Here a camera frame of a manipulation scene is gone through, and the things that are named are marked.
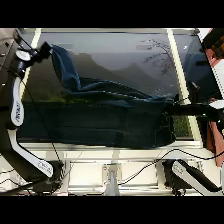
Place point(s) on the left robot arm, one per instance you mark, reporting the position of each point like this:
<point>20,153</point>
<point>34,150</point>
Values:
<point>17,110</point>

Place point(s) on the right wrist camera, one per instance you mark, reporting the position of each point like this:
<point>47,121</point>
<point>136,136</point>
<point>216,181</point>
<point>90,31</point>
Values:
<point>194,90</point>

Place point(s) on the dark blue jeans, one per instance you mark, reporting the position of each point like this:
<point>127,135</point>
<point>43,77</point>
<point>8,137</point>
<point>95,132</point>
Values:
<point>100,123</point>

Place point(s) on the red-brown garment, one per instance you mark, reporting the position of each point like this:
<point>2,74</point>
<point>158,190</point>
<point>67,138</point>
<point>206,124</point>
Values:
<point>216,143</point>

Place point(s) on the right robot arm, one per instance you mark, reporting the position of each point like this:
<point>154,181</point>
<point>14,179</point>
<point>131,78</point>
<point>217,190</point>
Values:
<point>193,109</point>

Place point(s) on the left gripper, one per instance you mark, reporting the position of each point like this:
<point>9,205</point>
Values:
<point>45,51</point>

